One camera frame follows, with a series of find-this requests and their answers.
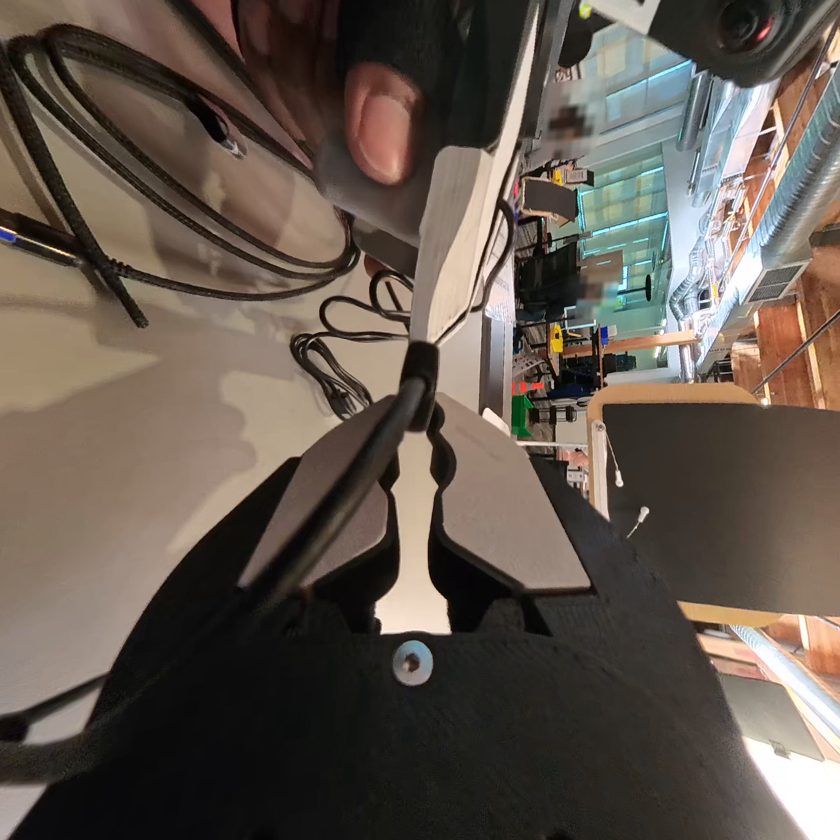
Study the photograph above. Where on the green plastic bin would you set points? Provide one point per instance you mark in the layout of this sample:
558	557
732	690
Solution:
522	417

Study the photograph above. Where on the person's left hand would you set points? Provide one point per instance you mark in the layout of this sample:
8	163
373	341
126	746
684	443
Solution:
384	124

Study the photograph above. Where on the silver spiral air duct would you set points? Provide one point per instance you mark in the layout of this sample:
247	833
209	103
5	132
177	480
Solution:
807	177

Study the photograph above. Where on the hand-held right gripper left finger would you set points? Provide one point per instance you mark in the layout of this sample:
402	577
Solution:
367	512

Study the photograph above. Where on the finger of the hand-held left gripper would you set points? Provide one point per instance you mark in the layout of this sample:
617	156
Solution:
453	249

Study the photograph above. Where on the dark board with wooden edge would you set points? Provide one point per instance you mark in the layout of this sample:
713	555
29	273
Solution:
722	512

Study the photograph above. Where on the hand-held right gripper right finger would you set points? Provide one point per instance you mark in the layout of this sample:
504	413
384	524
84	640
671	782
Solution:
499	518

